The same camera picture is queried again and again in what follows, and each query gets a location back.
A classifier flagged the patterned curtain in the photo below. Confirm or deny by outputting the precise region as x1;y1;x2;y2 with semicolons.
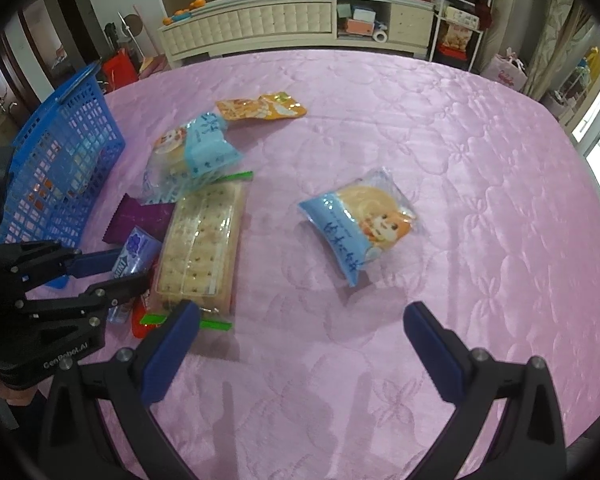
522;0;596;106

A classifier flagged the pink broom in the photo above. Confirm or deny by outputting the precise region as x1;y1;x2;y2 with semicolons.
131;5;170;77

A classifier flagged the purple snack packet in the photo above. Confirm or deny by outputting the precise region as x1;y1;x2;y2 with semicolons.
101;192;177;245

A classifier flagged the red gift bag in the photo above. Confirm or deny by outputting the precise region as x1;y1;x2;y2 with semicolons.
101;49;140;93

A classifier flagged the light blue cookie packet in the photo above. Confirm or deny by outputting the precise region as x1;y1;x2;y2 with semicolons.
141;112;245;206
298;166;418;288

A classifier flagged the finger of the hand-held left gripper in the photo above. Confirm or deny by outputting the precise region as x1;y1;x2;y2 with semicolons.
14;271;152;332
0;240;127;289

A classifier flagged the clear cracker pack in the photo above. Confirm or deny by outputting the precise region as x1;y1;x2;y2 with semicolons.
140;171;256;333

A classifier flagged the pink tote bag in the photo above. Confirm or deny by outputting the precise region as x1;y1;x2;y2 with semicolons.
487;47;528;92

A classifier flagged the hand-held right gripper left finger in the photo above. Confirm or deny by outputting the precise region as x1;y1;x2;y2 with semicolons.
37;299;203;480

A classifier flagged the red orange snack packet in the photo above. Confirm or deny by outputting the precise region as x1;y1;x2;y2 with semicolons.
130;255;163;338

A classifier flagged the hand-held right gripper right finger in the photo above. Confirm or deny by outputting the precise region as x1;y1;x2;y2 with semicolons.
403;301;567;480

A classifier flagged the dark wooden doorway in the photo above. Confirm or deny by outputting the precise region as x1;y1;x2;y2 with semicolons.
20;0;101;98

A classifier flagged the cream TV cabinet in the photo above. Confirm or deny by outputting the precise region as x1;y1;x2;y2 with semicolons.
158;0;438;68

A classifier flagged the lilac candy pack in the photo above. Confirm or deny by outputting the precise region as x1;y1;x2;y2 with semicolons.
106;226;163;325

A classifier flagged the pink tablecloth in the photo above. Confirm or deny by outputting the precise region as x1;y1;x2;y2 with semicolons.
30;47;600;480

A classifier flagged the dark wooden door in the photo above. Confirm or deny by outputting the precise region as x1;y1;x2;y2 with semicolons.
0;35;31;148

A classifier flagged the blue plastic basket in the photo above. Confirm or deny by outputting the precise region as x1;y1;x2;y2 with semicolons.
0;62;127;291

